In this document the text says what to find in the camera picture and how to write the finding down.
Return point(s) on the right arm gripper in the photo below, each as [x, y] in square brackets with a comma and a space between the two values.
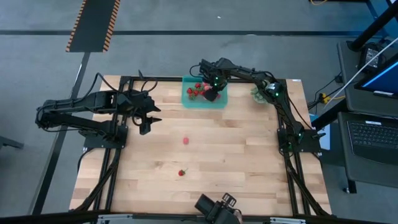
[214, 73]

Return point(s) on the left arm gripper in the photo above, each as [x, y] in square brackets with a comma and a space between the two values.
[140, 104]

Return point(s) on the small red cherry with stem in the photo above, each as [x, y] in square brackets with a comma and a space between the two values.
[219, 96]

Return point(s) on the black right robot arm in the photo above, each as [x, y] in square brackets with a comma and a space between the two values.
[248, 73]

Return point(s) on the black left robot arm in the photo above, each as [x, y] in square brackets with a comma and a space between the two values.
[71, 105]

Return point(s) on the teal translucent plastic container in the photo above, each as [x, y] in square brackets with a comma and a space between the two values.
[192, 104]

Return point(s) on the potted green succulent plant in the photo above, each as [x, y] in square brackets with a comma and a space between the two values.
[257, 96]

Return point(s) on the black mat with hazard stripes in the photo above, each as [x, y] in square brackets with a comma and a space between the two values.
[93, 25]

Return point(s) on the yellow plug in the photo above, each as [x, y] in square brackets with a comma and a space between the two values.
[325, 99]

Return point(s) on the blue and white box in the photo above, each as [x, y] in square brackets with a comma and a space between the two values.
[326, 140]

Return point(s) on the dark grey desk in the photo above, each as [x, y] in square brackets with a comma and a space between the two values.
[351, 102]

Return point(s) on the grey chair base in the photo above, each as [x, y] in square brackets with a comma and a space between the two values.
[9, 142]

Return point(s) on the black rig beam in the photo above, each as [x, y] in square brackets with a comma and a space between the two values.
[46, 217]

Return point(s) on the black power adapter with label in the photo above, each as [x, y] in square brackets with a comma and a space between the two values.
[370, 57]

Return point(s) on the black laptop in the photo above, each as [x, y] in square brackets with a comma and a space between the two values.
[373, 133]

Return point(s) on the computer monitor with blue screen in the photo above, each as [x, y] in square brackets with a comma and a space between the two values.
[385, 81]

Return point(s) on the black frame clamp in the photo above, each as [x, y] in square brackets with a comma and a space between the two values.
[140, 74]

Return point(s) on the silver metal bracket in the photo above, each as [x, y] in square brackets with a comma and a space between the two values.
[115, 218]
[287, 220]

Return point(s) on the black metal post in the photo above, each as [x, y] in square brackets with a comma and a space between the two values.
[373, 26]

